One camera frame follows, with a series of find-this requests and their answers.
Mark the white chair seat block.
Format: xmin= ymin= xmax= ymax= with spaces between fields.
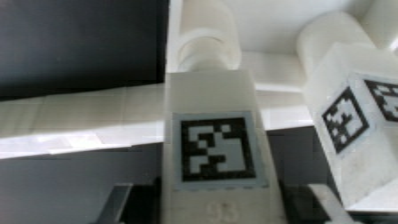
xmin=164 ymin=0 xmax=398 ymax=92

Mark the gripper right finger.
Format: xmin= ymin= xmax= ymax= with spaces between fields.
xmin=282 ymin=184 xmax=358 ymax=224

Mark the white front border rail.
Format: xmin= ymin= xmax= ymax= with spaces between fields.
xmin=0 ymin=84 xmax=312 ymax=159

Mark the white chair leg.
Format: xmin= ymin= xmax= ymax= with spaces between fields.
xmin=161 ymin=0 xmax=287 ymax=224
xmin=296 ymin=12 xmax=398 ymax=212

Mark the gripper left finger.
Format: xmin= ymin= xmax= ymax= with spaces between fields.
xmin=93 ymin=177 xmax=161 ymax=224

